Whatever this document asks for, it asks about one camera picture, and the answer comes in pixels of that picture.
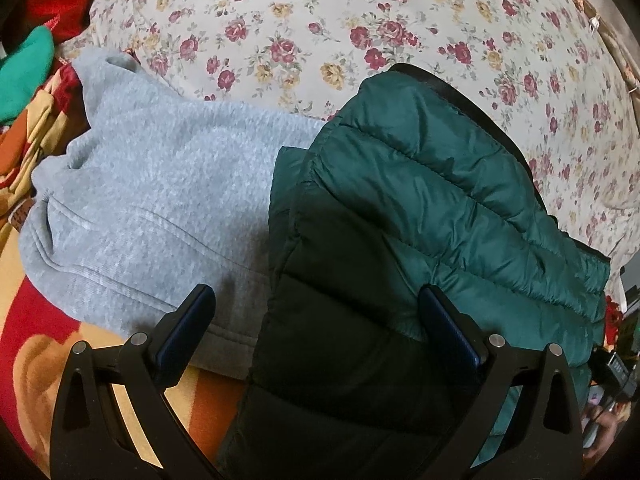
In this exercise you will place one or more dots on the grey fleece sweatshirt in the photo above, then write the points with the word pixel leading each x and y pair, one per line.
pixel 150 185

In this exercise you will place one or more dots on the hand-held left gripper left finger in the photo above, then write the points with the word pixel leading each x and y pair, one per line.
pixel 182 330

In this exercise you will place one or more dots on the teal green cloth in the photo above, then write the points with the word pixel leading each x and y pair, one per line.
pixel 25 70

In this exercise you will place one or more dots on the person's right hand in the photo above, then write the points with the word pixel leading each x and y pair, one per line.
pixel 605 432

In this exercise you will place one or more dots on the floral bed sheet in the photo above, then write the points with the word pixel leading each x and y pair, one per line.
pixel 300 10

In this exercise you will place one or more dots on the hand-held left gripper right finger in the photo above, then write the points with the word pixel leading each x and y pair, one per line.
pixel 452 330

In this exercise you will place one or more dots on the dark green puffer jacket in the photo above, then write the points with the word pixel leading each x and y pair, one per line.
pixel 425 160

